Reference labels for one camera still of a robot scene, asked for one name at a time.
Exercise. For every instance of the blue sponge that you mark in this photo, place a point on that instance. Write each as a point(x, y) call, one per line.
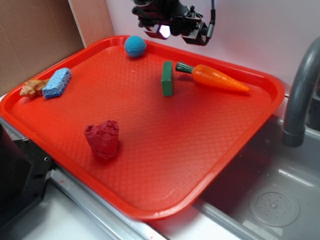
point(57, 83)

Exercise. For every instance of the grey toy faucet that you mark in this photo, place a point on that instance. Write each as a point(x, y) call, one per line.
point(303, 106)

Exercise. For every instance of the tan seashell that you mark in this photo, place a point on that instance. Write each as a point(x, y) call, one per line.
point(33, 88)

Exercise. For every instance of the blue knitted ball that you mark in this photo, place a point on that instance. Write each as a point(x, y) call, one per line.
point(135, 46)

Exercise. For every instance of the crumpled red paper ball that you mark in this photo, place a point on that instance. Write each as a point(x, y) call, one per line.
point(103, 139)

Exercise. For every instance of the grey toy sink basin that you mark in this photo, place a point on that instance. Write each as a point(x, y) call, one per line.
point(268, 191)

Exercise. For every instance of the green wooden block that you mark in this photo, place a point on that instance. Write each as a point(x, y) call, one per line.
point(167, 79)

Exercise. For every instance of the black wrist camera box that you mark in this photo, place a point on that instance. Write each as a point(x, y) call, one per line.
point(198, 36)

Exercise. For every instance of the orange toy carrot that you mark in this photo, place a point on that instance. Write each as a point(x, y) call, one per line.
point(209, 76)

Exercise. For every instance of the brown cardboard panel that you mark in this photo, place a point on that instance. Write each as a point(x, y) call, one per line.
point(36, 34)

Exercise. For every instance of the red plastic tray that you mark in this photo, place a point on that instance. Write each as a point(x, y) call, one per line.
point(170, 148)

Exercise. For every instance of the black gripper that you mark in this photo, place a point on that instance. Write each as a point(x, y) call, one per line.
point(162, 18)

